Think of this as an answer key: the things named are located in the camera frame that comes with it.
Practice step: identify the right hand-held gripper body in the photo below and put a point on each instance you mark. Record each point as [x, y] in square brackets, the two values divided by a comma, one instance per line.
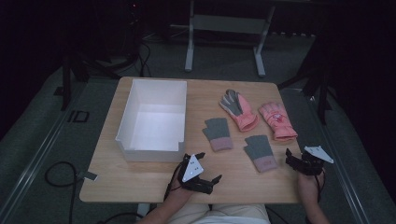
[314, 161]

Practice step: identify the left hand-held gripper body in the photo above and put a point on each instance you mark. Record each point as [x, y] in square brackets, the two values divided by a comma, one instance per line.
[192, 169]

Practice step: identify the grey knit glove pink cuff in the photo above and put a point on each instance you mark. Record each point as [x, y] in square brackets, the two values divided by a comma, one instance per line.
[218, 133]
[261, 153]

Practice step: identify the pink glove with emblem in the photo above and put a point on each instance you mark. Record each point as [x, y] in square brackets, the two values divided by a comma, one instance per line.
[277, 121]

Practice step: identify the white box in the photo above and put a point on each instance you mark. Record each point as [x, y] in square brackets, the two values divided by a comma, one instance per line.
[154, 124]

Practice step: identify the pink glove grey palm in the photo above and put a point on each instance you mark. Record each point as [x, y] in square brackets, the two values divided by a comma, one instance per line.
[239, 109]

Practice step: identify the person's right hand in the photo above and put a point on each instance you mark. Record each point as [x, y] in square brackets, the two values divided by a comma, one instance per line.
[308, 186]

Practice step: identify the person's left hand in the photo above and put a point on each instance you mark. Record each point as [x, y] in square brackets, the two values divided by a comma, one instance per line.
[178, 194]

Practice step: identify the person's beige trousers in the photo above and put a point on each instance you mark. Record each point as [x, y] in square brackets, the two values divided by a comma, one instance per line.
[218, 215]

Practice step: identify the white table leg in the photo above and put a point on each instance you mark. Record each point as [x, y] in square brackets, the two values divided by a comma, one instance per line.
[143, 211]

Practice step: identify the black stand with legs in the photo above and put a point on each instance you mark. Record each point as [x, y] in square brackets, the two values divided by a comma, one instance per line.
[317, 84]

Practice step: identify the black tripod stand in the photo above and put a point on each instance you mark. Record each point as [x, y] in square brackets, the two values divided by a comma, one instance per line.
[81, 67]

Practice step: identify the silver floor rail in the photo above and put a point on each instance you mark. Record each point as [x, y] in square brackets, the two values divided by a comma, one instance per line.
[34, 155]
[337, 161]

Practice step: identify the white metal desk frame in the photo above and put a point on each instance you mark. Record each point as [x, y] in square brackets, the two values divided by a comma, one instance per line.
[224, 24]

